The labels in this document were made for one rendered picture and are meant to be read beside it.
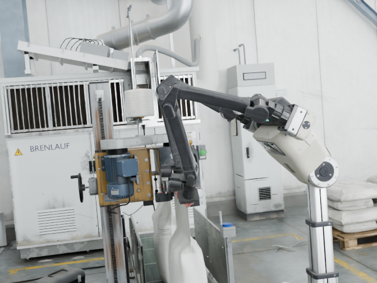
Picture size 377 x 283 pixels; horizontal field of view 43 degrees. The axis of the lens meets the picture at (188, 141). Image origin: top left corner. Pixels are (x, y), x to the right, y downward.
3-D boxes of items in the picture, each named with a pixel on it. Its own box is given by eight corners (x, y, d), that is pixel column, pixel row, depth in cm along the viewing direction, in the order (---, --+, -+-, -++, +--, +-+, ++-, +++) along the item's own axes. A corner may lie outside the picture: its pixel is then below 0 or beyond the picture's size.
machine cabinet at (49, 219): (212, 240, 571) (198, 65, 560) (14, 265, 530) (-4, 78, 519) (193, 220, 685) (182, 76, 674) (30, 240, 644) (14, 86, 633)
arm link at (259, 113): (164, 85, 193) (168, 74, 201) (159, 112, 201) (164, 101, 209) (271, 109, 193) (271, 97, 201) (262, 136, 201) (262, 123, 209)
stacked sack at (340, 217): (398, 220, 500) (397, 206, 499) (342, 228, 486) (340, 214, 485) (374, 212, 542) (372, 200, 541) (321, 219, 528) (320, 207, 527)
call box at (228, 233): (236, 236, 281) (235, 226, 280) (223, 238, 279) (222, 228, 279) (232, 233, 288) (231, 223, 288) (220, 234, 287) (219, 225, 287)
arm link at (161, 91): (165, 85, 247) (165, 85, 258) (155, 87, 247) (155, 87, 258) (184, 163, 254) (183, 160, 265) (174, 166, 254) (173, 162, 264)
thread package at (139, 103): (156, 117, 263) (153, 86, 262) (126, 119, 260) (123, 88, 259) (153, 117, 279) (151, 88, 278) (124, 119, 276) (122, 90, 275)
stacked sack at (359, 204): (376, 210, 501) (375, 197, 501) (337, 214, 498) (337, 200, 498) (349, 199, 567) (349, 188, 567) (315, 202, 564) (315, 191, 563)
